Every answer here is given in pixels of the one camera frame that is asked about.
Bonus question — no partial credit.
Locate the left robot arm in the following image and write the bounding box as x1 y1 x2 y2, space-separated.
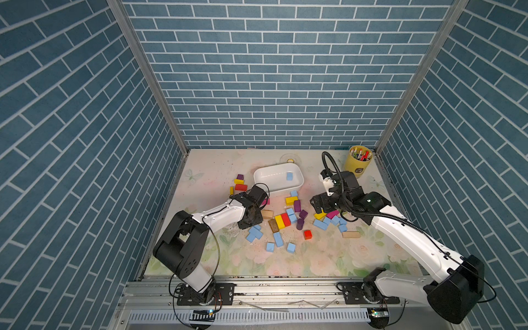
153 183 270 303

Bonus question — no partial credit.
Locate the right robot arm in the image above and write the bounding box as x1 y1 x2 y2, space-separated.
310 169 488 324

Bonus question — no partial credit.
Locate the red rectangular block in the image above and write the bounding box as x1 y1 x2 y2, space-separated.
235 184 248 191

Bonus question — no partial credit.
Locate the light wood square block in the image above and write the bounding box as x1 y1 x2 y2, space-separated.
261 210 274 220

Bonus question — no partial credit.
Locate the dark wood block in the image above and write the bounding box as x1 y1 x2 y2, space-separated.
268 219 280 233

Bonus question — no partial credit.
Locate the white plastic tub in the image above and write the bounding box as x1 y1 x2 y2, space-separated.
254 163 305 197

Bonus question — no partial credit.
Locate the yellow pen cup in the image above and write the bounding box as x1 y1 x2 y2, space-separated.
343 146 373 178

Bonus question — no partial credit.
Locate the natural wood plank block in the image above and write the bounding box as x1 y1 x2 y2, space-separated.
342 231 361 239

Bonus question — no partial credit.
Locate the blue long block bottom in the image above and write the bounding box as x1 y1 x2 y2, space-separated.
273 232 284 248

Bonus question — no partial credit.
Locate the blue cube bottom left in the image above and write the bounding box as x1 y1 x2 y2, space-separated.
266 242 275 252

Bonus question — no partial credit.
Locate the blue cube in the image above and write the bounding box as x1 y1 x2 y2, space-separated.
287 243 296 254
266 242 275 252

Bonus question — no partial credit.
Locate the purple cylinder block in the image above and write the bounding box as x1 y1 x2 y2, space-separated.
296 219 305 230

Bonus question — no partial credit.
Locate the red cube block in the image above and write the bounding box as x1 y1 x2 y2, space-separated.
303 230 313 240

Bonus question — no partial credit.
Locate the blue cube bottom right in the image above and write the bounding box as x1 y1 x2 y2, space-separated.
287 243 296 254

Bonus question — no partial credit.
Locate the aluminium corner post right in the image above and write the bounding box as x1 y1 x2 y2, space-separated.
374 0 469 155

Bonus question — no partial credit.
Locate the aluminium corner post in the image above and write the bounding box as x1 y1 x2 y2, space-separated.
374 0 469 155
107 0 189 157

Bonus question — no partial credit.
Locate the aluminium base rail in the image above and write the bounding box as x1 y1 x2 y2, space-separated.
109 276 470 329

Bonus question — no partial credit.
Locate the aluminium corner post left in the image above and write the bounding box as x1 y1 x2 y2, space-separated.
107 0 189 157

